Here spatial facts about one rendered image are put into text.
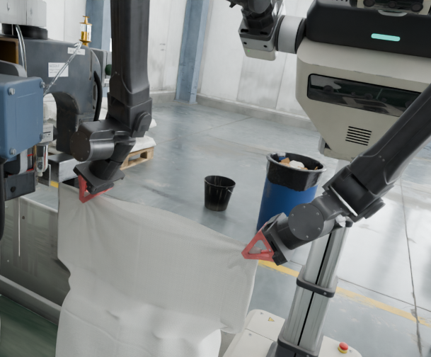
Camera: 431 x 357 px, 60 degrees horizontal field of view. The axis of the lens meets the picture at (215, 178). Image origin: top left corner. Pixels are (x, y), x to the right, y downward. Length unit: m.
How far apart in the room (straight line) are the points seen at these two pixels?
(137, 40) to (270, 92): 8.33
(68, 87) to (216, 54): 8.58
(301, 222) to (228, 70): 8.77
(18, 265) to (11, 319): 0.27
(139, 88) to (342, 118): 0.56
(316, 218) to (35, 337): 1.13
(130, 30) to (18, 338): 1.12
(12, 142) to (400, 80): 0.77
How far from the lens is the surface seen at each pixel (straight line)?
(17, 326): 1.54
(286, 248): 0.68
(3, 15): 0.62
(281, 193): 2.90
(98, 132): 0.71
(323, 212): 0.57
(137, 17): 0.66
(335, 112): 1.04
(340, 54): 0.98
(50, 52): 0.90
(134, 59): 0.68
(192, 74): 9.44
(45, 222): 1.52
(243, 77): 9.17
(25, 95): 0.53
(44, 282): 1.66
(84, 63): 0.97
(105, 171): 0.80
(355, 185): 0.63
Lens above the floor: 1.38
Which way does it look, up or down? 19 degrees down
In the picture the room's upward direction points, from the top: 10 degrees clockwise
